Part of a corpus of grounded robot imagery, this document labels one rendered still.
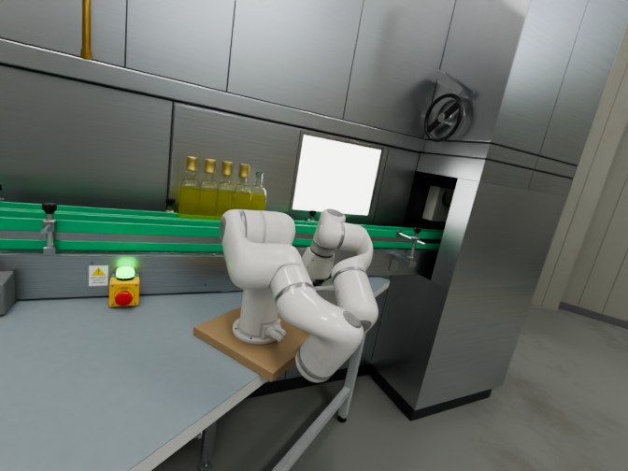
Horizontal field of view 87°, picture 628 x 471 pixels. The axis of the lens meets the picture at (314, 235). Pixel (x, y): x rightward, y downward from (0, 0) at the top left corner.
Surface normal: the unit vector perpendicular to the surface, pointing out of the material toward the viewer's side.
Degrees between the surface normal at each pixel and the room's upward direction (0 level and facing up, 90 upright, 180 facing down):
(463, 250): 90
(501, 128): 90
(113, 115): 90
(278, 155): 90
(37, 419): 0
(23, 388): 0
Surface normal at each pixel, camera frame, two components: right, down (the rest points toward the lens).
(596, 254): -0.51, 0.12
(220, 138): 0.44, 0.28
